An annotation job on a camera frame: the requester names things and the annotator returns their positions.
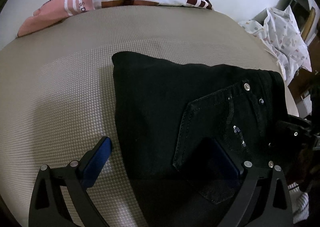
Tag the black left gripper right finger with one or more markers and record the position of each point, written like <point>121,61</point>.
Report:
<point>263,198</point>

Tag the black denim pants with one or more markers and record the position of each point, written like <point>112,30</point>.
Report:
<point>169,119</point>

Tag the beige textured mattress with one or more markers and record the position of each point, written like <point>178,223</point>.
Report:
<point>57,94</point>

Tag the grey shelf unit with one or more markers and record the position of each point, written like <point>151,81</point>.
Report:
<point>306,13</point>

